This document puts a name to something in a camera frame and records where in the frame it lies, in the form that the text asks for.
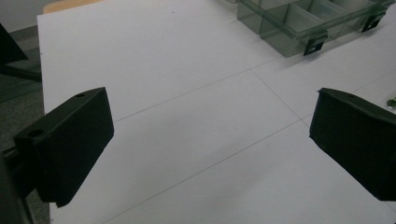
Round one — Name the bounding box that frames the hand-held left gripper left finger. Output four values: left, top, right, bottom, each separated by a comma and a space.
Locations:
12, 87, 115, 208

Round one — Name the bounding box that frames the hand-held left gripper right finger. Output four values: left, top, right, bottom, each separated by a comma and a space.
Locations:
308, 87, 396, 202

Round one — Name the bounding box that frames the black stand base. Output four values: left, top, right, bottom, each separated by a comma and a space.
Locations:
0, 22, 43, 83

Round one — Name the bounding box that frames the clear green compartment box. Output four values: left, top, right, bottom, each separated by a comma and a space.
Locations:
224, 0, 396, 59

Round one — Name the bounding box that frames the wooden table edge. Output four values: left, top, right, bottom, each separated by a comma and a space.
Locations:
42, 0, 104, 15

